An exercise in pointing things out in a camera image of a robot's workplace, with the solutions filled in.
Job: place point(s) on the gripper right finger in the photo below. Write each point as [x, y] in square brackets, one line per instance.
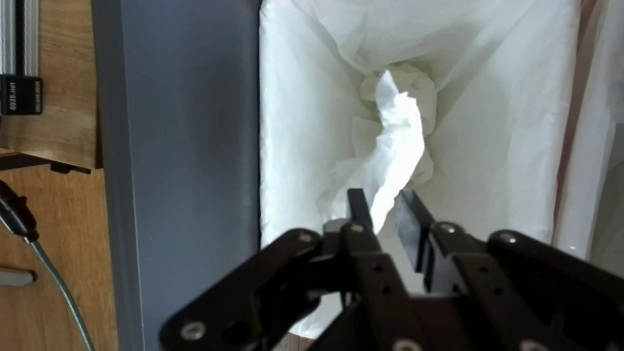
[536, 282]

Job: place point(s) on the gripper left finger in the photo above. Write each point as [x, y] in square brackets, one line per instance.
[253, 287]

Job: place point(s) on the white paper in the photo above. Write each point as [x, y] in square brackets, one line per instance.
[423, 92]
[397, 146]

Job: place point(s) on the grey bin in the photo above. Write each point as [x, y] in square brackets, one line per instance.
[185, 146]

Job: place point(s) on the white plastic bin liner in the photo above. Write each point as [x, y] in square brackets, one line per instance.
[502, 122]

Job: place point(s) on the crumpled white paper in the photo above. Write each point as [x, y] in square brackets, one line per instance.
[423, 92]

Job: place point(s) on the small grey bar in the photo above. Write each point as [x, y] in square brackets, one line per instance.
[14, 277]

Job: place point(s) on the aluminium profile with black cap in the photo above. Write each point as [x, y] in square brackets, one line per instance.
[19, 53]

